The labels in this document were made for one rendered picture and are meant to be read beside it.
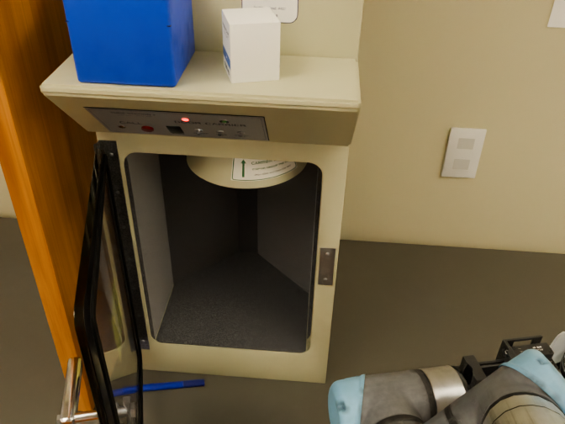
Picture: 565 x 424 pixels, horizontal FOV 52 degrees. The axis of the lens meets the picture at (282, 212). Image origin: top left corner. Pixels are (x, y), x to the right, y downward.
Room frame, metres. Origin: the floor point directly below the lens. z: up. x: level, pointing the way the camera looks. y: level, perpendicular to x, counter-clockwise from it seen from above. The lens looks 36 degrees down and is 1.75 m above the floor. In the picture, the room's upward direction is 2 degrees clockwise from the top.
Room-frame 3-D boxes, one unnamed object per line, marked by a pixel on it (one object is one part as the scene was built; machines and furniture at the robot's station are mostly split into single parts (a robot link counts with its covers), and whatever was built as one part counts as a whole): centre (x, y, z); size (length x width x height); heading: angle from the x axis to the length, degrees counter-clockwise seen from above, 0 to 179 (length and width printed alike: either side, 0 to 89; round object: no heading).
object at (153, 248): (0.77, 0.07, 1.19); 0.26 x 0.24 x 0.35; 87
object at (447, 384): (0.44, -0.19, 1.17); 0.08 x 0.05 x 0.08; 11
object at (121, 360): (0.49, 0.20, 1.19); 0.30 x 0.01 x 0.40; 12
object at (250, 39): (0.59, 0.04, 1.54); 0.05 x 0.05 x 0.06; 14
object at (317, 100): (0.59, 0.08, 1.46); 0.32 x 0.11 x 0.10; 87
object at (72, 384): (0.41, 0.21, 1.20); 0.10 x 0.05 x 0.03; 12
